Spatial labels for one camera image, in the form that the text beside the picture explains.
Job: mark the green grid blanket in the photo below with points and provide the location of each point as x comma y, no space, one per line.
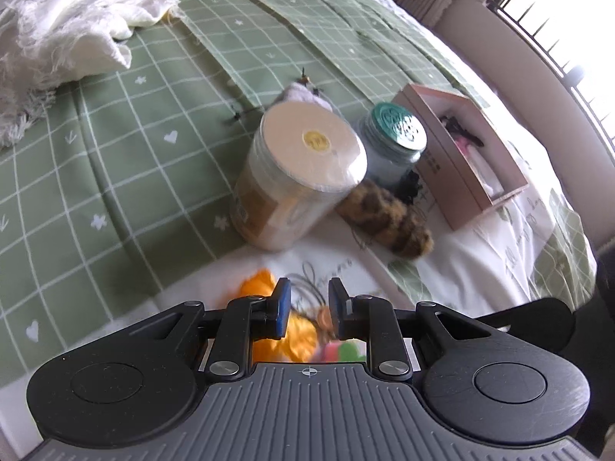
189,104

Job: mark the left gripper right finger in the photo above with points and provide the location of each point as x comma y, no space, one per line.
352,317

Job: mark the white fringed cloth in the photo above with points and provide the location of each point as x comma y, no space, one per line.
47,43

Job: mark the purple fluffy scrunchie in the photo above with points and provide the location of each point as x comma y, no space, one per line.
296,92

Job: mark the purple eggplant sponge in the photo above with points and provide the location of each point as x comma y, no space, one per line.
352,350

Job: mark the black scrunchie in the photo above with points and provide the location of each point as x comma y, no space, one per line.
408,188

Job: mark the leopard fur scrunchie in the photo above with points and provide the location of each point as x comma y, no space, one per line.
398,227

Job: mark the clear jar beige lid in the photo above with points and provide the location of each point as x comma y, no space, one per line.
303,161

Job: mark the jar with green lid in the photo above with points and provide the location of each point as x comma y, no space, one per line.
394,139

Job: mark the pink cardboard box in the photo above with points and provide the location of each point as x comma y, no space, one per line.
465,165

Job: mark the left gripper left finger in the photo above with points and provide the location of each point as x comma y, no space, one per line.
270,315

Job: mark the orange fabric flower stick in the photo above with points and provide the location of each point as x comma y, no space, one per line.
300,342

